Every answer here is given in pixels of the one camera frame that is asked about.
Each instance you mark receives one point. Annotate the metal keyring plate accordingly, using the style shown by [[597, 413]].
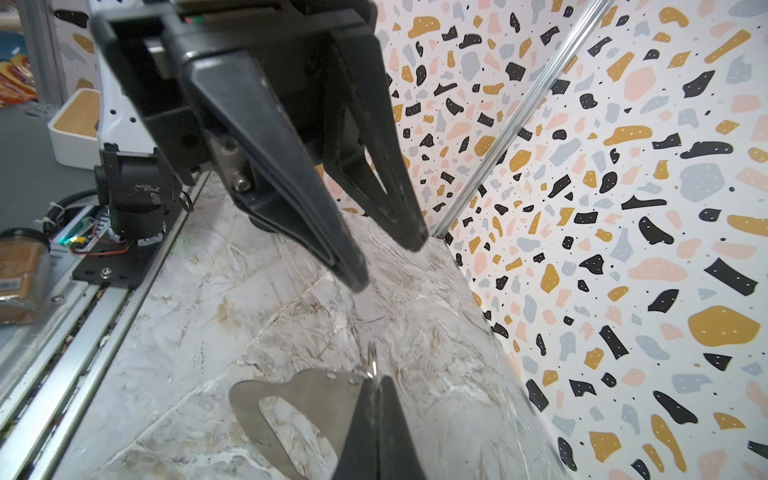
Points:
[[326, 398]]

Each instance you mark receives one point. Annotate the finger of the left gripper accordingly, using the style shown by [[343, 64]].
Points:
[[233, 92], [361, 150]]

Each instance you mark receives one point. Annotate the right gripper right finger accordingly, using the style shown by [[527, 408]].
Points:
[[397, 455]]

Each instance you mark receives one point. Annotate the spice jar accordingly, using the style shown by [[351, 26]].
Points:
[[25, 268]]

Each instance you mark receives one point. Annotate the white wooden tray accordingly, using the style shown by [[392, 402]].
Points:
[[74, 130]]

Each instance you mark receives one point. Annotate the red snack packet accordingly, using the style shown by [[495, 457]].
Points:
[[17, 81]]

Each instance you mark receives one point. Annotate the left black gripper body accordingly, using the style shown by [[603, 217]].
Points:
[[151, 47]]

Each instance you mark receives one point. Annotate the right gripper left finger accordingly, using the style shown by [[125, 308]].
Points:
[[359, 458]]

